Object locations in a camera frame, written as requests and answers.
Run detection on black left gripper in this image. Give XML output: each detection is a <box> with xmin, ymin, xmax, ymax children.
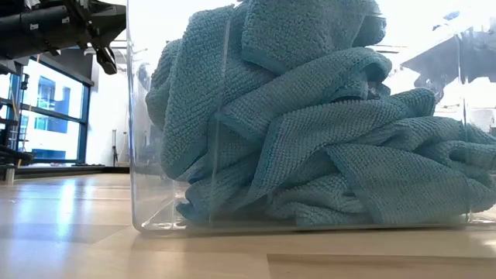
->
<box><xmin>64</xmin><ymin>0</ymin><xmax>127</xmax><ymax>51</ymax></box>

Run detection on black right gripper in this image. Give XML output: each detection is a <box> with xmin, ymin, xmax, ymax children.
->
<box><xmin>401</xmin><ymin>33</ymin><xmax>472</xmax><ymax>84</ymax></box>

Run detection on blue microfiber towel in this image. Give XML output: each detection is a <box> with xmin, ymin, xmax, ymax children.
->
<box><xmin>219</xmin><ymin>46</ymin><xmax>394</xmax><ymax>143</ymax></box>
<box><xmin>240</xmin><ymin>0</ymin><xmax>388</xmax><ymax>75</ymax></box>
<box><xmin>145</xmin><ymin>4</ymin><xmax>282</xmax><ymax>180</ymax></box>
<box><xmin>247</xmin><ymin>88</ymin><xmax>496</xmax><ymax>226</ymax></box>
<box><xmin>176</xmin><ymin>154</ymin><xmax>280</xmax><ymax>224</ymax></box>

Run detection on clear plastic bin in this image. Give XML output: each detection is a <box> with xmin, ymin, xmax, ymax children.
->
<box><xmin>126</xmin><ymin>0</ymin><xmax>496</xmax><ymax>233</ymax></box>

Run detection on large blue-framed window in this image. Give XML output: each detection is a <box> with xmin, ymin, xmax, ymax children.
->
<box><xmin>0</xmin><ymin>57</ymin><xmax>94</xmax><ymax>166</ymax></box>

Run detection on thin black stand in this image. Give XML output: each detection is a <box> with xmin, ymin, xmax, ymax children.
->
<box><xmin>111</xmin><ymin>129</ymin><xmax>119</xmax><ymax>167</ymax></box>

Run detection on black metal rack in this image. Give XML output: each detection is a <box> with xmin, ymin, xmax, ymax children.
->
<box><xmin>0</xmin><ymin>115</ymin><xmax>36</xmax><ymax>185</ymax></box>

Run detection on black metal table frame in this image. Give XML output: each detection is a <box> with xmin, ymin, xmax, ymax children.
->
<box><xmin>15</xmin><ymin>164</ymin><xmax>131</xmax><ymax>179</ymax></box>

